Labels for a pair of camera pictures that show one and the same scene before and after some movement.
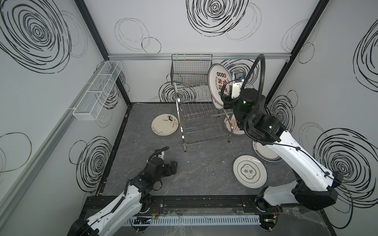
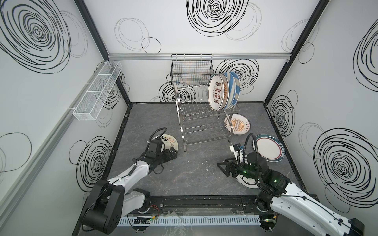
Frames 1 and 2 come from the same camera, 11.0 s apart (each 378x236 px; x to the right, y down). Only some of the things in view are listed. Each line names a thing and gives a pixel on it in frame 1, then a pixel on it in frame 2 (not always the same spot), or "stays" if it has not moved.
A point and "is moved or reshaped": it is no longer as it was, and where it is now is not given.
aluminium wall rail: x=199 y=56 stays
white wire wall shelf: x=90 y=106 stays
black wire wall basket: x=190 y=69 stays
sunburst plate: x=217 y=105 to x=226 y=80
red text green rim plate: x=218 y=74 is moved or reshaped
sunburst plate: x=231 y=125 stays
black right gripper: x=229 y=100 to x=232 y=168
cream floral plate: x=165 y=124 to x=169 y=141
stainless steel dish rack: x=201 y=120 stays
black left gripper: x=170 y=167 to x=165 y=153
